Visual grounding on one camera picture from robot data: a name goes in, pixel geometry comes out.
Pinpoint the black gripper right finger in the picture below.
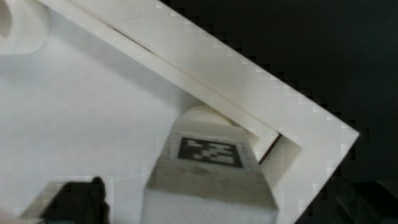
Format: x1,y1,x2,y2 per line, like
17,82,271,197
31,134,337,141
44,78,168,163
331,181,398,224

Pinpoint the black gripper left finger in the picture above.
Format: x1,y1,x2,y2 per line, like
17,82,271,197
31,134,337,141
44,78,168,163
44,177,109,224

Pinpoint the white table leg with tag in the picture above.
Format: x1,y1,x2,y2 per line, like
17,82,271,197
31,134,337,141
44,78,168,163
140,105,278,224

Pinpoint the white square tabletop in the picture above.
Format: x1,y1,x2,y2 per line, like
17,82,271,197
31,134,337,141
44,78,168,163
0,0,196,224

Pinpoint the white U-shaped fence wall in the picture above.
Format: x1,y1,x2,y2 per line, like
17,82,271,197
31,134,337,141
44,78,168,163
68,0,360,224

